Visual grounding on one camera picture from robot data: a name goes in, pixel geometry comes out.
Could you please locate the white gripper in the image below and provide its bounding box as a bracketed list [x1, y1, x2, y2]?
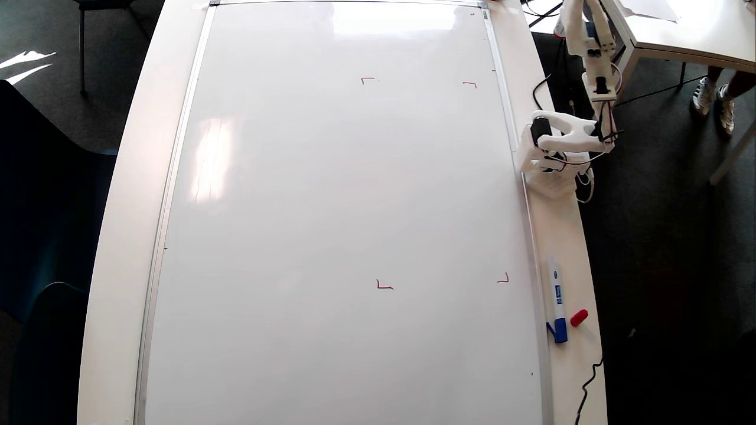
[559, 0, 620, 102]

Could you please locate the white blue whiteboard marker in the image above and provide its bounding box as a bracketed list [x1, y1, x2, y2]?
[545, 256, 569, 344]

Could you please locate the large whiteboard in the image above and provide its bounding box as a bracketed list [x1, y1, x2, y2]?
[135, 0, 553, 425]

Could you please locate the white side table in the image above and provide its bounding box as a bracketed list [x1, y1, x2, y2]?
[582, 0, 756, 185]

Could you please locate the white sneaker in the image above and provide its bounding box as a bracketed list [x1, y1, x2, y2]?
[718, 84, 737, 134]
[692, 77, 717, 116]

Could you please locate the black chair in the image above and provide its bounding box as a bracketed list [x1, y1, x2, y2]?
[74, 0, 139, 95]

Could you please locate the dark blue chair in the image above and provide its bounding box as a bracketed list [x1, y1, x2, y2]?
[0, 80, 119, 322]
[11, 282, 89, 425]

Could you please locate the black camera cable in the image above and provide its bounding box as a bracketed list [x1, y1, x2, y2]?
[533, 72, 554, 113]

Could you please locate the thin black floor cable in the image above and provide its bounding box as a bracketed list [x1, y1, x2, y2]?
[614, 76, 706, 107]

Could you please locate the white base cable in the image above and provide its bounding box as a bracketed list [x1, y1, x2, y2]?
[576, 167, 595, 204]

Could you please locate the white perforated base plate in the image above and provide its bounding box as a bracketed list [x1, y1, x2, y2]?
[524, 168, 578, 200]

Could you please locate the black cable on table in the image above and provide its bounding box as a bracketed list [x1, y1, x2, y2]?
[574, 354, 604, 425]

